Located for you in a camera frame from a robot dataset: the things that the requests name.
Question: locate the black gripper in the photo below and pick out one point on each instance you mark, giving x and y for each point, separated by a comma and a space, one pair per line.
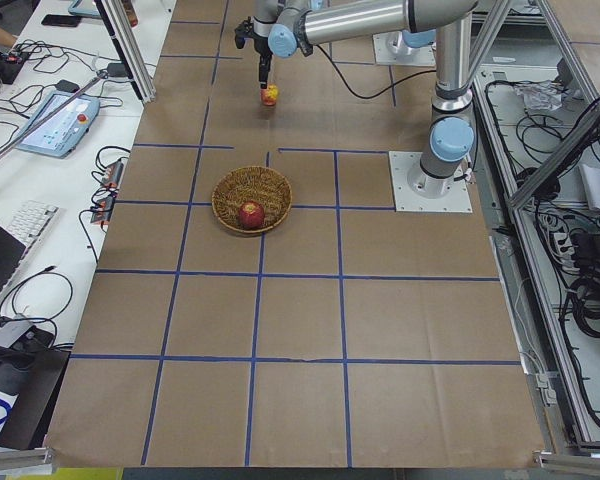
262, 45

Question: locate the red yellow apple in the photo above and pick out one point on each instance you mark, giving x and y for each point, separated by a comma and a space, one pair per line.
269, 95

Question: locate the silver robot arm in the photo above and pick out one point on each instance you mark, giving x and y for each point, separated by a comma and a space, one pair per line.
406, 43
293, 26

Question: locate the woven wicker basket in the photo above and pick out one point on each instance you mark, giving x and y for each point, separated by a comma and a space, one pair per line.
252, 200

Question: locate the dark red basket apple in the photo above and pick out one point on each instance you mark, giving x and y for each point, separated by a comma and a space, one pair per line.
251, 215

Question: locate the teach pendant tablet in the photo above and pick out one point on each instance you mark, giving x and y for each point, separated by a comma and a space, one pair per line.
59, 135

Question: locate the black smartphone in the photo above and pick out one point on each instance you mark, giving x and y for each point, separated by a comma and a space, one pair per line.
57, 20

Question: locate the white keyboard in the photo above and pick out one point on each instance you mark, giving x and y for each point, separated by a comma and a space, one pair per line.
30, 222

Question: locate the black box on desk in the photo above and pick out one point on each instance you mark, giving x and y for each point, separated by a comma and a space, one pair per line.
28, 421

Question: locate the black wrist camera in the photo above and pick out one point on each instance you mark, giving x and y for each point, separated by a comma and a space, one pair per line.
243, 32

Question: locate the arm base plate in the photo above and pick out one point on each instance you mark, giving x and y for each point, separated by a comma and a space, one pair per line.
416, 192
425, 57

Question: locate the aluminium frame post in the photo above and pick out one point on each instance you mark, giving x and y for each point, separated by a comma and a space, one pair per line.
116, 22

